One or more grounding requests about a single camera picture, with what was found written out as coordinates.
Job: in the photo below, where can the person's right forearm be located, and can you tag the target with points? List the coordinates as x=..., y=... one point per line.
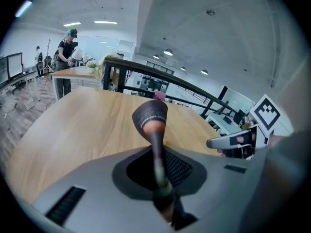
x=275, y=141

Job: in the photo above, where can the pink chair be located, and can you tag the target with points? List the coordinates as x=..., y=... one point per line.
x=160, y=95

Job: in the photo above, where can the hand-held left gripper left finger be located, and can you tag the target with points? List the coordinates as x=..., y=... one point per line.
x=97, y=190

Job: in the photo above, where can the round ceiling fixture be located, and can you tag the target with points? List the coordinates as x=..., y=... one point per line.
x=210, y=12

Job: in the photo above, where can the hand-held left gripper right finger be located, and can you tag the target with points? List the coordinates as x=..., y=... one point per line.
x=223, y=186

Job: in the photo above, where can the long wooden table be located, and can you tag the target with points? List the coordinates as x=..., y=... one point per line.
x=73, y=73

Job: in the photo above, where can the ceiling strip light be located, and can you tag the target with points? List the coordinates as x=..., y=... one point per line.
x=72, y=24
x=23, y=8
x=105, y=22

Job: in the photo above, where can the large wooden table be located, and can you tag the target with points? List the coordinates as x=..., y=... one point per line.
x=85, y=130

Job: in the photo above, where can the black metal railing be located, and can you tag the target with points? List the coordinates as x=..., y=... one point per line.
x=155, y=73

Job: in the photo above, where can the light blue table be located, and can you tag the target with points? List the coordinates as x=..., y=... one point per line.
x=223, y=124

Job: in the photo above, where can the potted flower plant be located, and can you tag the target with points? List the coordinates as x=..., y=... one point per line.
x=91, y=65

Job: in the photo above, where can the wooden coat rack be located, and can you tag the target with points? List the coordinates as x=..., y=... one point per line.
x=49, y=57

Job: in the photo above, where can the beige jacket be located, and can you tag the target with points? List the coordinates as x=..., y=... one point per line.
x=109, y=57

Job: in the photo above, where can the white table lamp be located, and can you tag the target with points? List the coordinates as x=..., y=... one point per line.
x=77, y=54

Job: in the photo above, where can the person's right hand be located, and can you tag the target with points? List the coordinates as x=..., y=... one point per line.
x=221, y=153

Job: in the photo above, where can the black monitor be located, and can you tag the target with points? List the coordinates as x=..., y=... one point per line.
x=11, y=67

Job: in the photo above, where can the white desk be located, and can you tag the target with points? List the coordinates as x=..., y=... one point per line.
x=24, y=75

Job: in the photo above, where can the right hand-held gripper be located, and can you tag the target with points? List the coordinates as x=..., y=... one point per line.
x=266, y=111

